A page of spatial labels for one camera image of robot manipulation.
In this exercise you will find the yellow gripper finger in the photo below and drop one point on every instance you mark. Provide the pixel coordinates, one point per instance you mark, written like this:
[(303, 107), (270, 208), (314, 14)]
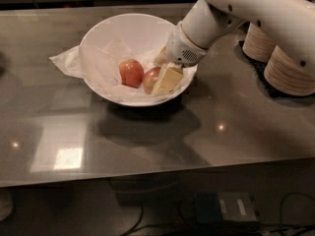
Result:
[(161, 58), (168, 78)]

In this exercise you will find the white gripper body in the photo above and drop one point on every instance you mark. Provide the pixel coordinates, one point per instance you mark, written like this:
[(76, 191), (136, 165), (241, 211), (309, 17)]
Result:
[(181, 48)]

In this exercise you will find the red yellow apple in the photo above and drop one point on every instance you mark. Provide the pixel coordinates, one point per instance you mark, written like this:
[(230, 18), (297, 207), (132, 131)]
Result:
[(150, 78)]

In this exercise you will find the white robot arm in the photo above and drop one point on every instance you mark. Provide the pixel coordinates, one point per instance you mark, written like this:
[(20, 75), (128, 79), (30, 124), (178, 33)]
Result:
[(290, 24)]

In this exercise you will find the red apple left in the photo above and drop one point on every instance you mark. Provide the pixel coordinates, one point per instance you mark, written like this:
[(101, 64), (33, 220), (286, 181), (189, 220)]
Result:
[(131, 72)]

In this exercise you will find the white bowl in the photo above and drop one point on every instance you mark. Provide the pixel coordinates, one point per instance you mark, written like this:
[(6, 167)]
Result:
[(141, 31)]

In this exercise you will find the white paper liner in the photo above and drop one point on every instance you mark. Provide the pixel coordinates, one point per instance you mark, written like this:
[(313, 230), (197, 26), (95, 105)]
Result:
[(98, 67)]

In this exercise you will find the paper plate stack back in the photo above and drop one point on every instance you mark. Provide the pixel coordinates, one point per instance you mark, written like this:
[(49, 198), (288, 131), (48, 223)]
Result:
[(257, 45)]

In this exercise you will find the paper plate stack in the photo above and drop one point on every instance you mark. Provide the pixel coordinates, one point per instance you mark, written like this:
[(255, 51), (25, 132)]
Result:
[(257, 45), (287, 76)]

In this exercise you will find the black tray mat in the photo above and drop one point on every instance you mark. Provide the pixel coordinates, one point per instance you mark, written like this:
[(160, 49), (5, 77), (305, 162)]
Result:
[(259, 68)]

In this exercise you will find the paper plate stack front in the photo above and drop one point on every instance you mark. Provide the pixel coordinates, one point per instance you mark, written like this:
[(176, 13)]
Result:
[(287, 76)]

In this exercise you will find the black power adapter box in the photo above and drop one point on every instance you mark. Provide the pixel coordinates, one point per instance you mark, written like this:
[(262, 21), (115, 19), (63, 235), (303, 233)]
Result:
[(225, 207)]

